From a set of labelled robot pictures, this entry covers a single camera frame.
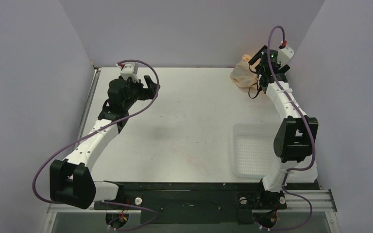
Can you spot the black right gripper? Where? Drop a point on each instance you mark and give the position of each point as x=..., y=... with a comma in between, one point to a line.
x=262, y=65

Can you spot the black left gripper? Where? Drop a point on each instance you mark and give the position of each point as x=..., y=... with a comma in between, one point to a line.
x=151, y=86

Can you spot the orange translucent plastic bag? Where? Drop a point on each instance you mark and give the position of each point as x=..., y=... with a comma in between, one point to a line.
x=243, y=73

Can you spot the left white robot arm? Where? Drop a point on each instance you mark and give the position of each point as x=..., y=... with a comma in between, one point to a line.
x=71, y=181

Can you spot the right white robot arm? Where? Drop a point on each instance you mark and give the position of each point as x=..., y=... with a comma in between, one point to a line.
x=294, y=143

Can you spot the white perforated plastic tray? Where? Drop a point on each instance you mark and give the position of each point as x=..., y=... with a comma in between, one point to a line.
x=251, y=149

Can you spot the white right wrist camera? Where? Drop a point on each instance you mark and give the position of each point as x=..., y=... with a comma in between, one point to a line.
x=284, y=55

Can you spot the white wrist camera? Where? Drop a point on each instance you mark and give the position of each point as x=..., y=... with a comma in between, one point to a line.
x=129, y=70
x=284, y=55

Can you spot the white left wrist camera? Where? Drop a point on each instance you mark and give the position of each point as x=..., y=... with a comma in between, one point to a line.
x=129, y=70

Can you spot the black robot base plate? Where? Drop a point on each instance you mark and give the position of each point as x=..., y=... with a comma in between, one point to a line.
x=197, y=203

